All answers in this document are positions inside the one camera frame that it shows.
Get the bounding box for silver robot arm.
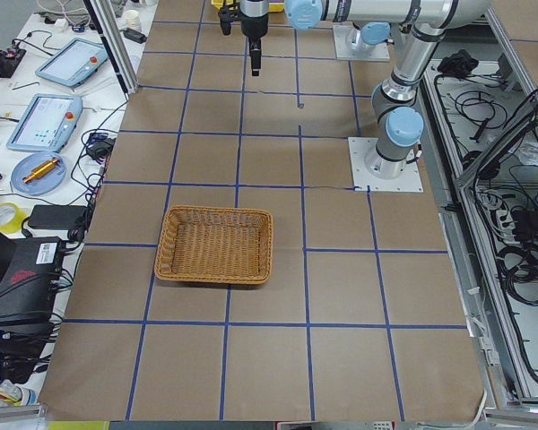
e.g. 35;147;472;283
349;21;390;53
284;0;490;180

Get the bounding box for yellow tape roll on desk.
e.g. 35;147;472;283
0;202;27;235

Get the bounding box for white paper cup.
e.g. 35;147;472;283
123;9;142;31

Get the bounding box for upper teach pendant tablet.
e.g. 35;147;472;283
35;38;108;88

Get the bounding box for teach pendant tablet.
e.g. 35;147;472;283
35;38;108;88
6;94;82;152

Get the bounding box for brown wicker basket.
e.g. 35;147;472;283
154;205;273;285

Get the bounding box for lower teach pendant tablet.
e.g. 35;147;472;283
6;94;82;152

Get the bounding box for brass cylinder part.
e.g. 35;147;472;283
22;158;60;184

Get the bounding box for blue plate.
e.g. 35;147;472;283
10;151;66;196

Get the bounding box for black power adapter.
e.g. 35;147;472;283
28;205;86;230

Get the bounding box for black computer box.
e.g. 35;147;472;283
0;232;65;333

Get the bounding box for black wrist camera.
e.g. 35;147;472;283
218;1;240;36

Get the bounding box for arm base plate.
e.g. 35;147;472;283
333;21;391;63
348;137;423;193

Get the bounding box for aluminium frame post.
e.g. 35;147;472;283
83;0;138;95

